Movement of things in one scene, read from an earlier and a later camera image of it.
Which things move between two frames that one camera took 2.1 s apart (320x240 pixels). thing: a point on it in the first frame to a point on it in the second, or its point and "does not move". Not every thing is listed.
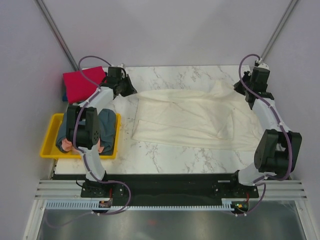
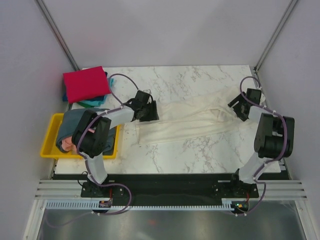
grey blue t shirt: [107, 119] does not move
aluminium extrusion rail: [52, 189] does not move
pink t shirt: [67, 146] does not move
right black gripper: [238, 86] to [239, 98]
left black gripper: [131, 90] to [153, 115]
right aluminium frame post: [278, 28] does not move
